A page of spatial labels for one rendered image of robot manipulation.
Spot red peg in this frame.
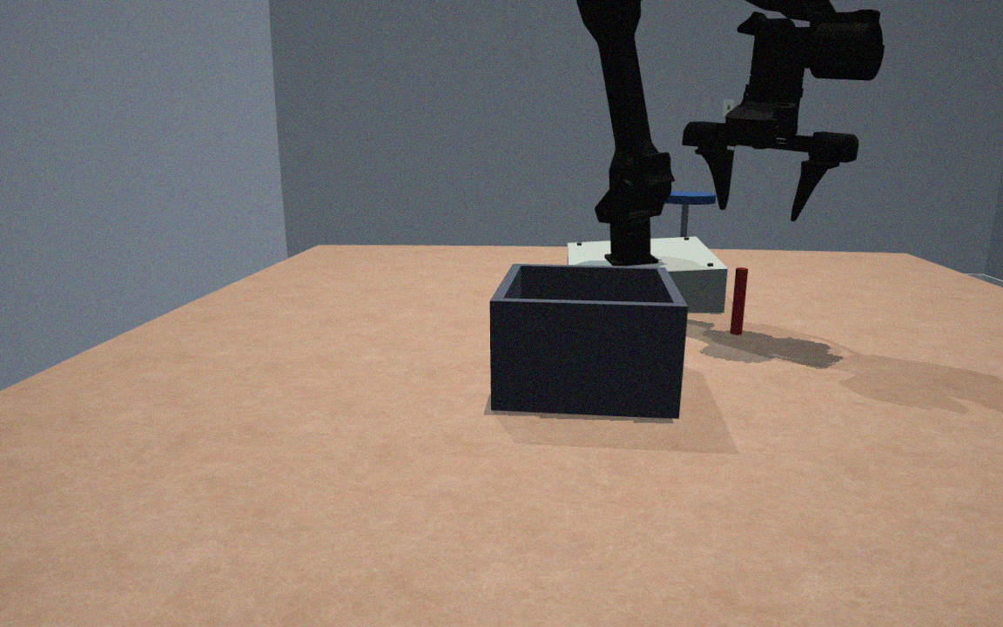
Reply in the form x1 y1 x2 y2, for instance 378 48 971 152
730 267 748 335

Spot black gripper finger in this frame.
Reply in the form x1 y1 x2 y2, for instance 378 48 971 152
791 160 840 221
695 149 734 210

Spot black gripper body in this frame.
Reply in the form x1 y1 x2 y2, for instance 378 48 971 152
683 76 858 164

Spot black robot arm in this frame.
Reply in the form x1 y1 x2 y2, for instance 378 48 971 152
576 0 885 266

